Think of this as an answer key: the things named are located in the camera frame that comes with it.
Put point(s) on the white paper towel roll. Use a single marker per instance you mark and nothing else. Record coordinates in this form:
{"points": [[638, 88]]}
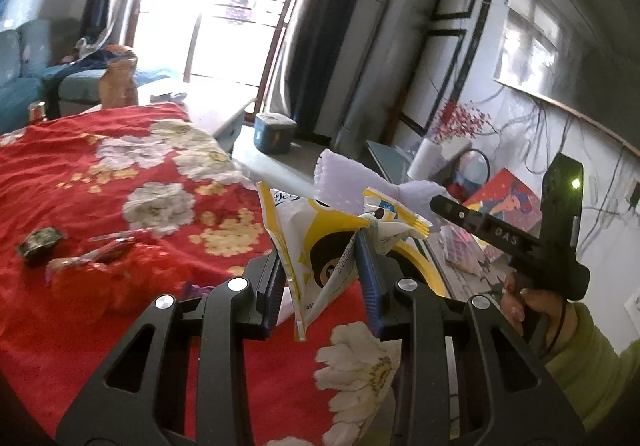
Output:
{"points": [[424, 158]]}

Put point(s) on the yellow white snack packet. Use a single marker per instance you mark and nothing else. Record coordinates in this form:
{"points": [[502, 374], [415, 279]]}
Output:
{"points": [[300, 236]]}

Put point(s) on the white coffee table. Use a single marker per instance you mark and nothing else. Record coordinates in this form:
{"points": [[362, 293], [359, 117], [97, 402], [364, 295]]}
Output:
{"points": [[220, 115]]}

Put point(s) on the white embossed tissue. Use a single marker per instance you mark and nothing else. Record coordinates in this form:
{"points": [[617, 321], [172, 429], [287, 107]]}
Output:
{"points": [[345, 181]]}

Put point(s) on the dark blue curtain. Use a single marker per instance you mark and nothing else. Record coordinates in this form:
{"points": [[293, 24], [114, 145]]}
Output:
{"points": [[330, 25]]}

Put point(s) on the person's right forearm green sleeve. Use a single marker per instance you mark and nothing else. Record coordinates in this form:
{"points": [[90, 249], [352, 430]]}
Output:
{"points": [[590, 361]]}

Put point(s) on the dark crumpled wrapper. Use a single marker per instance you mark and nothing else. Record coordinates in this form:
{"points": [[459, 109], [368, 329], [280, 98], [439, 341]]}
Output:
{"points": [[40, 242]]}

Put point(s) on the metal drink can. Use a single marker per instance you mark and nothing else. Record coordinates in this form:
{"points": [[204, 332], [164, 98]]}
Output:
{"points": [[37, 111]]}

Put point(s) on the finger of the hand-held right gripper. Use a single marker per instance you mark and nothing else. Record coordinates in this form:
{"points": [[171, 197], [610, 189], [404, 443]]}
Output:
{"points": [[457, 213]]}

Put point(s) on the wall mounted television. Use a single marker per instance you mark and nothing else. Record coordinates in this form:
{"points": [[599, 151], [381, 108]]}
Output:
{"points": [[565, 40]]}

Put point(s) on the orange bag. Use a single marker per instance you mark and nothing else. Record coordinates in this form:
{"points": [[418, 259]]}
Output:
{"points": [[95, 286]]}

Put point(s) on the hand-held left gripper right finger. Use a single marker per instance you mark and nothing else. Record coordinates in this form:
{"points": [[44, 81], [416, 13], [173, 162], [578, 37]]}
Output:
{"points": [[368, 276]]}

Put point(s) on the person's right hand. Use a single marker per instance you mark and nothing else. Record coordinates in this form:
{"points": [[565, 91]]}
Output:
{"points": [[520, 306]]}

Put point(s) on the colourful figure painting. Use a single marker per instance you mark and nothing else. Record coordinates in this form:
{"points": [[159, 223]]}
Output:
{"points": [[505, 196]]}

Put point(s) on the round table mirror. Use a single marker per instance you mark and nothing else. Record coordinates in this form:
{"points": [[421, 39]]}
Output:
{"points": [[470, 175]]}

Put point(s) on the balcony glass door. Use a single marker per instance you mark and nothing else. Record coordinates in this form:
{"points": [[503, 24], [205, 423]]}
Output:
{"points": [[225, 0]]}

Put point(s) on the red floral blanket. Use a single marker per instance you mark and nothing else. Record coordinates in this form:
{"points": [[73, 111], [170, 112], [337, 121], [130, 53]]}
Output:
{"points": [[50, 326]]}

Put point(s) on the blue grey sofa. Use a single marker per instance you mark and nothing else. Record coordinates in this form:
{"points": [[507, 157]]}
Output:
{"points": [[20, 75]]}

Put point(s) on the clear pink wrapper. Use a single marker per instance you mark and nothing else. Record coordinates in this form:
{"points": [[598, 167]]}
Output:
{"points": [[112, 238]]}

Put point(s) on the brown paper bag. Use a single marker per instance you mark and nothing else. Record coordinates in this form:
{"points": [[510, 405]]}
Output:
{"points": [[117, 83]]}

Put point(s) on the grey standing air conditioner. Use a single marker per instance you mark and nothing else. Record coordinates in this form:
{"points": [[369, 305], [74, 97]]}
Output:
{"points": [[395, 50]]}

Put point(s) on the clear bead organiser box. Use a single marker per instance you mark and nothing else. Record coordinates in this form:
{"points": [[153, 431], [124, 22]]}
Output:
{"points": [[460, 246]]}

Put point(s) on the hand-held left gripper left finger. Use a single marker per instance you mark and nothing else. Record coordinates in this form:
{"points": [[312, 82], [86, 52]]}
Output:
{"points": [[270, 278]]}

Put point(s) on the red artificial flowers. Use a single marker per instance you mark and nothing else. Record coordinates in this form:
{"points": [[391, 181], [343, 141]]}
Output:
{"points": [[460, 120]]}

